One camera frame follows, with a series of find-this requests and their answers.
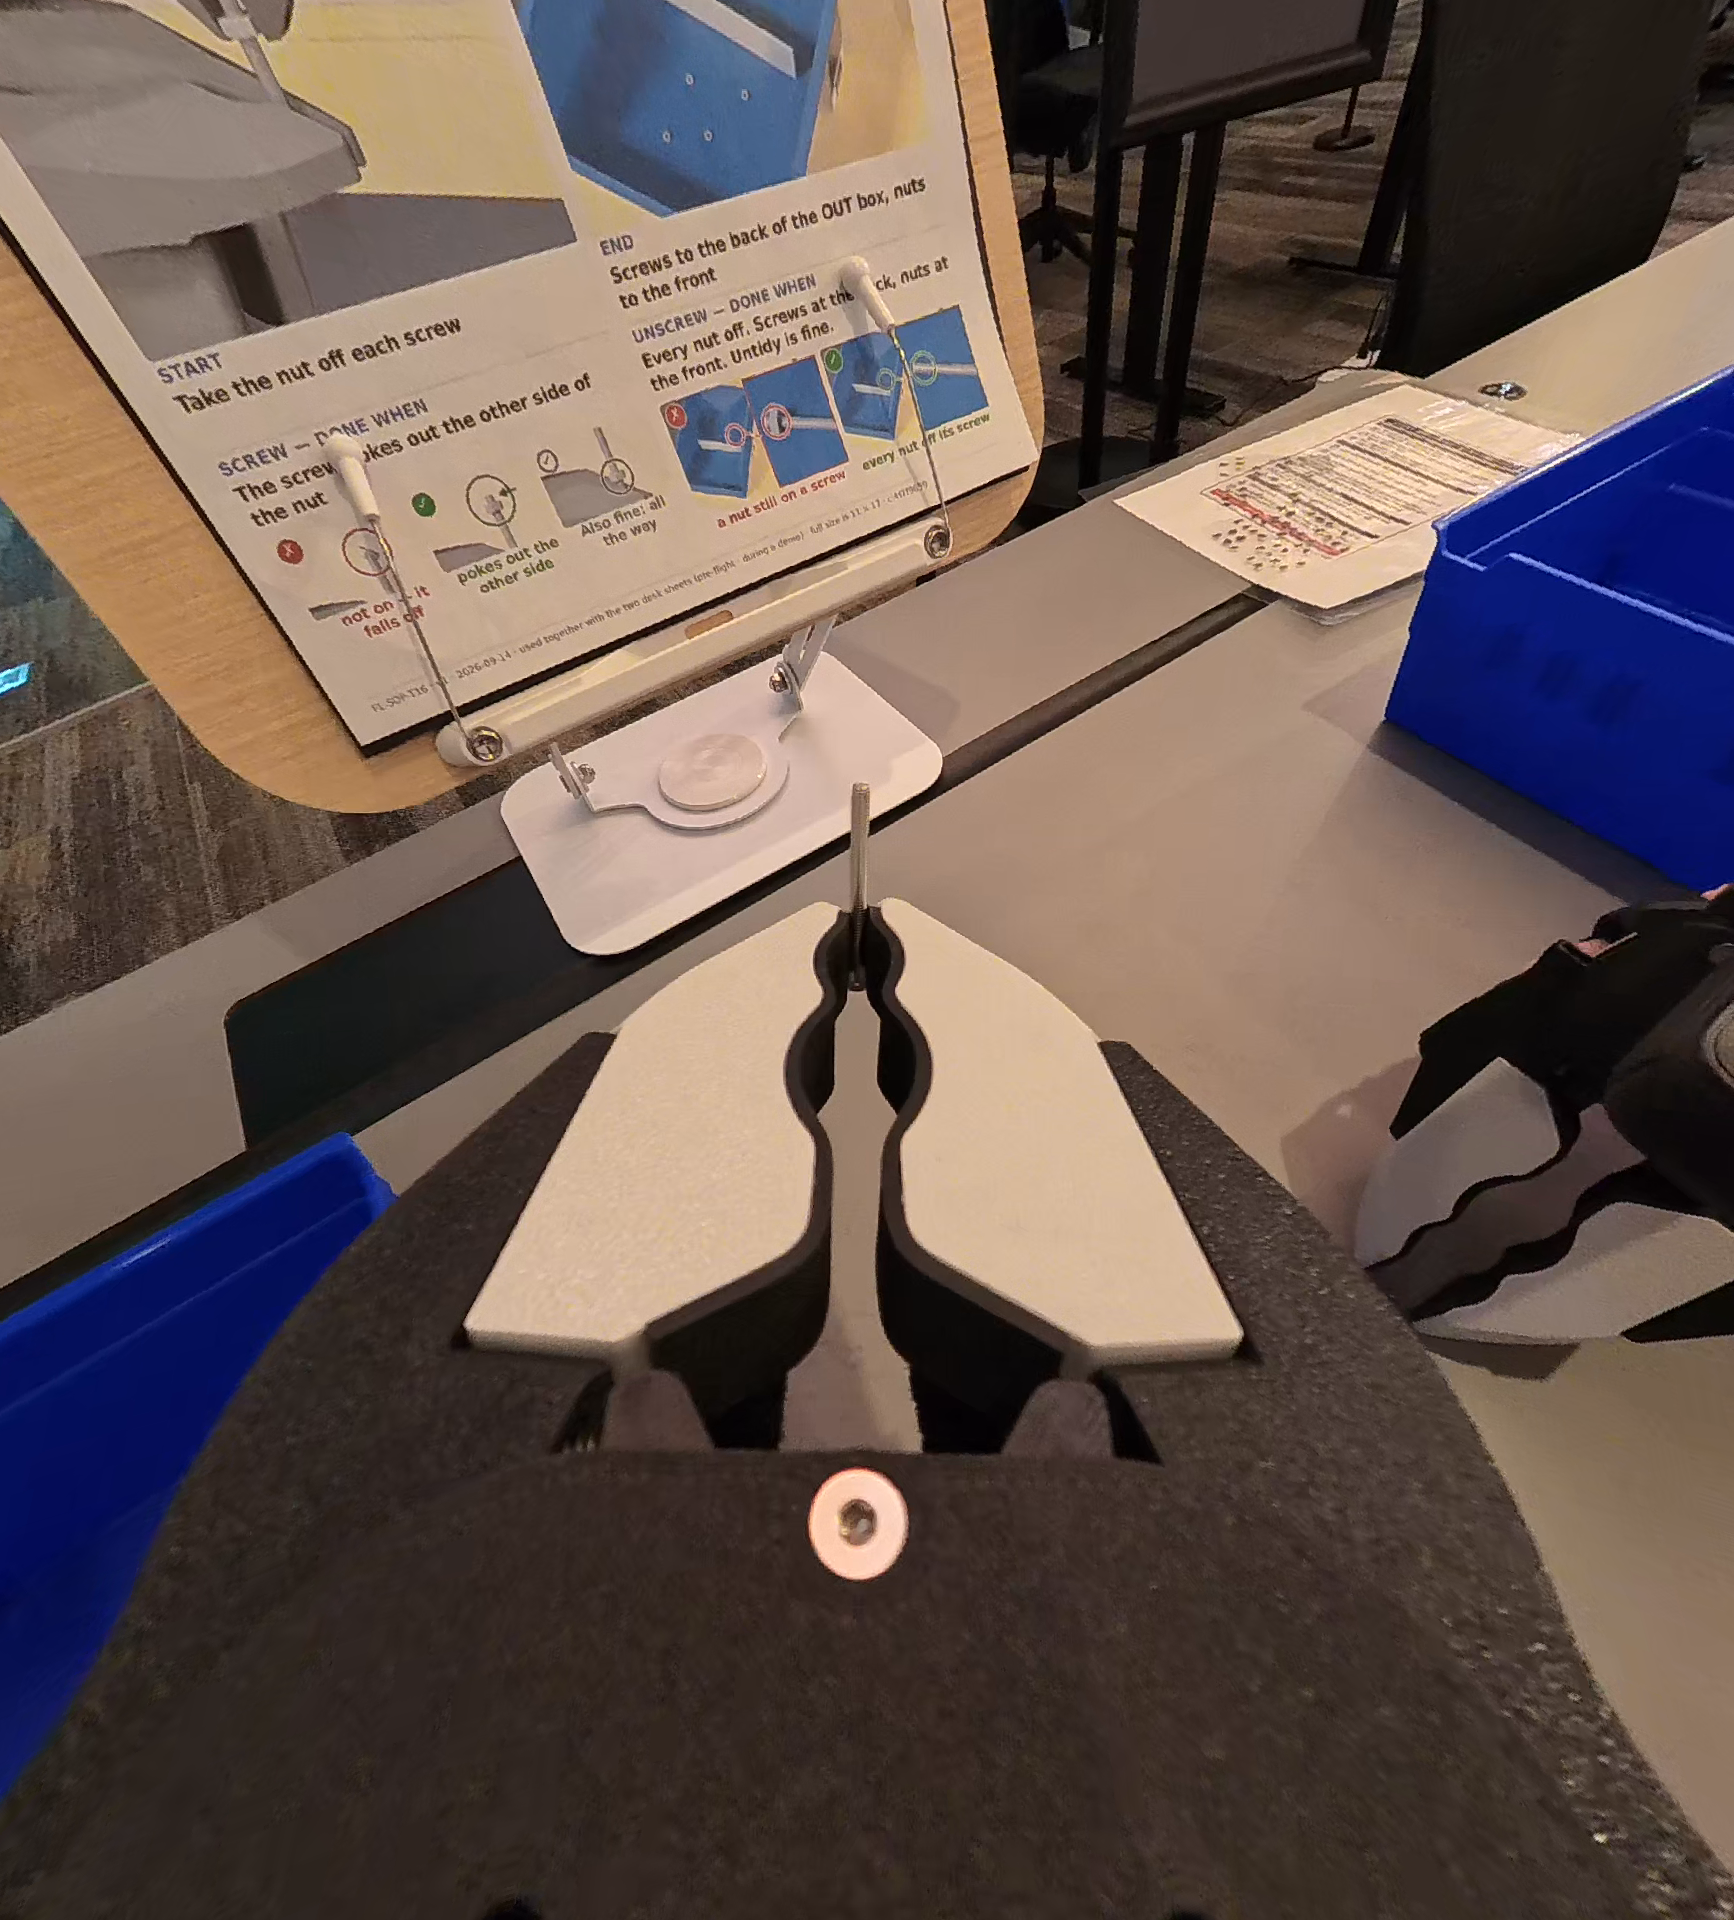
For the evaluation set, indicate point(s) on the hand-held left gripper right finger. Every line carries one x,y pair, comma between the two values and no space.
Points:
1048,1169

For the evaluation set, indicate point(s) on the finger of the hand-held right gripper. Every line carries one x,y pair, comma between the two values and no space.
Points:
1616,1276
1468,1141

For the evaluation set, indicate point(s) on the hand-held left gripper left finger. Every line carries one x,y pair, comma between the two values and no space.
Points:
670,1141

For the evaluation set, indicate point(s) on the steel bolt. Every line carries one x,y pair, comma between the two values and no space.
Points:
856,853

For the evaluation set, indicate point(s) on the blue plastic bin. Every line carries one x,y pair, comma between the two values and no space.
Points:
1557,705
58,1424

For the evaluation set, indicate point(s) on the laminated reference sheet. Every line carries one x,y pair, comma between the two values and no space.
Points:
1333,495

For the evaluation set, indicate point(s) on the metal page holder clip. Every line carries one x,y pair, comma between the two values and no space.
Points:
354,464
863,285

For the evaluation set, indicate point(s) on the printed instruction sheet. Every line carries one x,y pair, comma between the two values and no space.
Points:
507,375

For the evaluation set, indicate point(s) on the instruction sheet on wooden stand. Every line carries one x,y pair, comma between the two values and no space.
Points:
117,510

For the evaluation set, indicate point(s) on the black high-back office chair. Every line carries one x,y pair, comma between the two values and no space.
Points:
1544,150

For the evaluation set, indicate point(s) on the black swivel chair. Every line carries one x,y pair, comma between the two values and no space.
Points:
1048,73

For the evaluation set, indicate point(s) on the grey framed display panel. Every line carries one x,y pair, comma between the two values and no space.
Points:
1256,45

